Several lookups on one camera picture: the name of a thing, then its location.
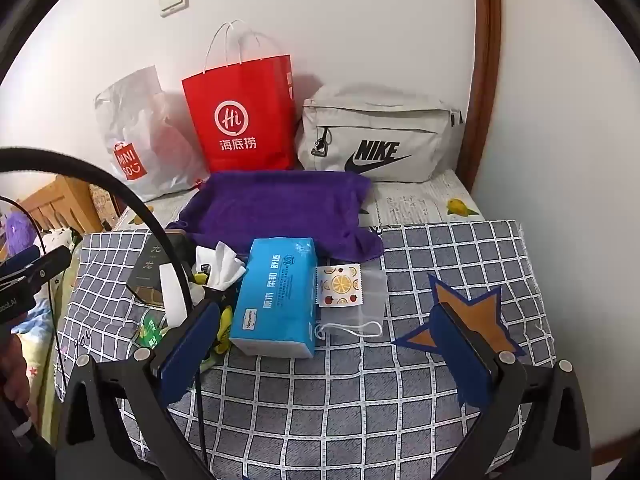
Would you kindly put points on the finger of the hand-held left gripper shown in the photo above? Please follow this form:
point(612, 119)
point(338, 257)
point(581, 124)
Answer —
point(52, 260)
point(17, 260)

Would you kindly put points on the person's left hand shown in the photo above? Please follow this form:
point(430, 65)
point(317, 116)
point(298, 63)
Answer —
point(12, 375)

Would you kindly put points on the purple towel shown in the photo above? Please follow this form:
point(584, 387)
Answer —
point(280, 205)

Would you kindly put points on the wooden furniture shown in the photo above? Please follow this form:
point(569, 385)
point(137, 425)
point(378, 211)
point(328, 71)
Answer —
point(60, 200)

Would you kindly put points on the fruit-print face mask packet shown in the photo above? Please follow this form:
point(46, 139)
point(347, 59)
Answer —
point(340, 285)

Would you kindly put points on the grey checked blanket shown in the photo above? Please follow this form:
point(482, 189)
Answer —
point(350, 400)

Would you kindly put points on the green wet wipes pack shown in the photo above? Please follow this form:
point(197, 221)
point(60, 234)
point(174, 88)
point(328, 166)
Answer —
point(150, 330)

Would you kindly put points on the wooden door frame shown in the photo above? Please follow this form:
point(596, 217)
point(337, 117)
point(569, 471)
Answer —
point(482, 60)

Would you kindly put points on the purple plush toy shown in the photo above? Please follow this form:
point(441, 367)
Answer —
point(17, 232)

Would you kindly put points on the white light switch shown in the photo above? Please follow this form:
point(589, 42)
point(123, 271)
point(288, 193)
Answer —
point(173, 0)

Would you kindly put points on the grey waist bag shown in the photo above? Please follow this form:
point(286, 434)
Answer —
point(380, 115)

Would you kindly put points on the white tissue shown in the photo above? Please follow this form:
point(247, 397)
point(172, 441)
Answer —
point(225, 265)

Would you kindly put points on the red paper bag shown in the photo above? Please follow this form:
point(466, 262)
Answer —
point(240, 90)

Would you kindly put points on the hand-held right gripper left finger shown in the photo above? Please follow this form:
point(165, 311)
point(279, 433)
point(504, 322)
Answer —
point(185, 347)

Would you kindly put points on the dark green tissue box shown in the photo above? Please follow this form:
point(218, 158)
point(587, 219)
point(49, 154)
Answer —
point(150, 265)

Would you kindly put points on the orange star marker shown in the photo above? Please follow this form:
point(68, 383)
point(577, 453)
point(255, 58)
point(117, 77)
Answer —
point(480, 310)

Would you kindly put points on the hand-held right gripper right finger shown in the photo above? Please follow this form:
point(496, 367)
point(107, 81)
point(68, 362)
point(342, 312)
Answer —
point(465, 355)

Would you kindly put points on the blue tissue pack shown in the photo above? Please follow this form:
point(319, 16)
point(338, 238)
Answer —
point(272, 300)

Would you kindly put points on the floral quilt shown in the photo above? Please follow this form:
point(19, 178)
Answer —
point(35, 325)

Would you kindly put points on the yellow pouch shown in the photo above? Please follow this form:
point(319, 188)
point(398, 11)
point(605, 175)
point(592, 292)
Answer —
point(225, 322)

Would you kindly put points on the white plastic shopping bag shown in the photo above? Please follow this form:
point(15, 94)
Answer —
point(135, 120)

